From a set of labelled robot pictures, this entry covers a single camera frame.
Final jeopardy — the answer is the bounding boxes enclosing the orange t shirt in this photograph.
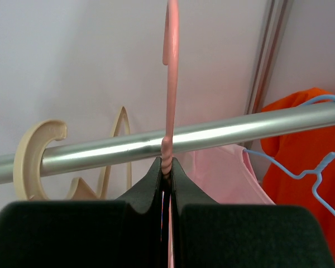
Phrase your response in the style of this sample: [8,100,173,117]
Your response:
[260,87,335,268]

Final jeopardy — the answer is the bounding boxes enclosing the pink wire hanger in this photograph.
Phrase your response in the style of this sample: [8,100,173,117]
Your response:
[161,1,179,267]

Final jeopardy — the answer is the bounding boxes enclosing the metal clothes rack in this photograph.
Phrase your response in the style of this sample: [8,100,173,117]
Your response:
[0,102,335,184]

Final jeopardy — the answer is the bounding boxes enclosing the beige plastic hanger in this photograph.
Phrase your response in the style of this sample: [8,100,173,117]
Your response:
[12,106,132,201]

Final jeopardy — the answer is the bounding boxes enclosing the blue wire hanger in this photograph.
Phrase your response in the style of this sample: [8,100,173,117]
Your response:
[243,94,335,217]

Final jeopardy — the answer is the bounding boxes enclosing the light pink tank top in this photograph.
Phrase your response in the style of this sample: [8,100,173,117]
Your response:
[179,144,274,205]

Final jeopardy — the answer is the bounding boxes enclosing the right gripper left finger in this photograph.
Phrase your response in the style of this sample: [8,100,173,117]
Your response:
[0,159,164,267]

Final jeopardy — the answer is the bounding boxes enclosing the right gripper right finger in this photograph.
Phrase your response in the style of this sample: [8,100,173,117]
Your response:
[171,159,335,267]

